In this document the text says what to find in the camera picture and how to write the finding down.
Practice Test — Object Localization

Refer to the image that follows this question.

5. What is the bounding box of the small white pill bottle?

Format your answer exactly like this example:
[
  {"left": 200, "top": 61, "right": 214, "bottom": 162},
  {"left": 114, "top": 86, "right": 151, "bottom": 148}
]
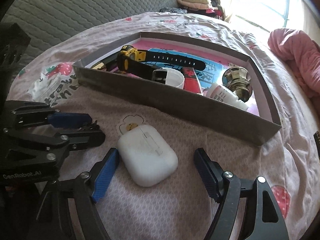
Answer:
[{"left": 206, "top": 82, "right": 248, "bottom": 111}]

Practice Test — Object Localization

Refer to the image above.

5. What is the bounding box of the grey cardboard box lid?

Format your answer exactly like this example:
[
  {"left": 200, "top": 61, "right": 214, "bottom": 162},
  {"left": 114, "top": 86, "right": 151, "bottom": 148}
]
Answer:
[{"left": 73, "top": 32, "right": 281, "bottom": 146}]

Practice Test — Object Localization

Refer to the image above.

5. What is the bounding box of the black yellow wrist watch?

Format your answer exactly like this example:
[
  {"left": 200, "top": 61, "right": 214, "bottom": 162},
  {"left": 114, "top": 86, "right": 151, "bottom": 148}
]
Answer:
[{"left": 116, "top": 44, "right": 207, "bottom": 84}]

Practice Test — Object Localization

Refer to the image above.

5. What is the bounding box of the pink blue children's book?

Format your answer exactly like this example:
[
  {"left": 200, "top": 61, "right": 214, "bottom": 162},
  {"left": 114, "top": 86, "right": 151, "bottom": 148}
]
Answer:
[{"left": 132, "top": 40, "right": 259, "bottom": 116}]

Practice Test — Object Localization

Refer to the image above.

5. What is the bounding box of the pink red duvet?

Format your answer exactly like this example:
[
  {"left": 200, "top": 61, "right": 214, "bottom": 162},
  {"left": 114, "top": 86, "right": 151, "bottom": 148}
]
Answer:
[{"left": 267, "top": 28, "right": 319, "bottom": 108}]

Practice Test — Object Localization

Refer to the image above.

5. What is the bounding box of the black lettered flat tag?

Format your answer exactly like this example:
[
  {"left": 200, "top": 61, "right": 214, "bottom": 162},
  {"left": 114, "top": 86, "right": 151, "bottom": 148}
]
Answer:
[{"left": 313, "top": 131, "right": 320, "bottom": 144}]

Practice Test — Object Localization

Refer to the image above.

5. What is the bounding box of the folded clothes pile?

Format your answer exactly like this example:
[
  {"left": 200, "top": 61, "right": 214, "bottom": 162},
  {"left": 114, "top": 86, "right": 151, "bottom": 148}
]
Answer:
[{"left": 176, "top": 0, "right": 225, "bottom": 20}]

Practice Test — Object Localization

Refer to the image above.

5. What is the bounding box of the grey quilted headboard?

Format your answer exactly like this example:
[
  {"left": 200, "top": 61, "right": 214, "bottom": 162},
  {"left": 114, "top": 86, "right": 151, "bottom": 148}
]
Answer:
[{"left": 2, "top": 0, "right": 177, "bottom": 65}]

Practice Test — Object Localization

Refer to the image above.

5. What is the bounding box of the window with blue frame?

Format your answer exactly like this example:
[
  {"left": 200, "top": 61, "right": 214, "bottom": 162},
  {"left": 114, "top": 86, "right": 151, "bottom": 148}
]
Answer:
[{"left": 225, "top": 0, "right": 290, "bottom": 31}]

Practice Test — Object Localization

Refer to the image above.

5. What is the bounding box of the white earbuds case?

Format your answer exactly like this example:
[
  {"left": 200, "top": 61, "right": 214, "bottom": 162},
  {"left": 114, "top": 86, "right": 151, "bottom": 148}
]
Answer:
[{"left": 117, "top": 125, "right": 178, "bottom": 187}]

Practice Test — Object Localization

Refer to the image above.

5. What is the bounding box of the brass door knob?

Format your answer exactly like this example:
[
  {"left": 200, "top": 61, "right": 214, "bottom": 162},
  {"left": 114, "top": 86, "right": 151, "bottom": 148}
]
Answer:
[{"left": 222, "top": 67, "right": 253, "bottom": 102}]

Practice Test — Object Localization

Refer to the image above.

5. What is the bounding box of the pink strawberry print bedsheet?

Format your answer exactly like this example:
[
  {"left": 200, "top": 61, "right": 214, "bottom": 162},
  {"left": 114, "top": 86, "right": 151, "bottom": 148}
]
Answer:
[{"left": 9, "top": 12, "right": 319, "bottom": 239}]

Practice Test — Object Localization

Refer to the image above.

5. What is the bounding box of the dark blue patterned cloth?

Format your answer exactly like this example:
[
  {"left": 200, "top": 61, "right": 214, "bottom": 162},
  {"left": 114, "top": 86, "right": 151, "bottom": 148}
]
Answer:
[{"left": 159, "top": 8, "right": 188, "bottom": 14}]

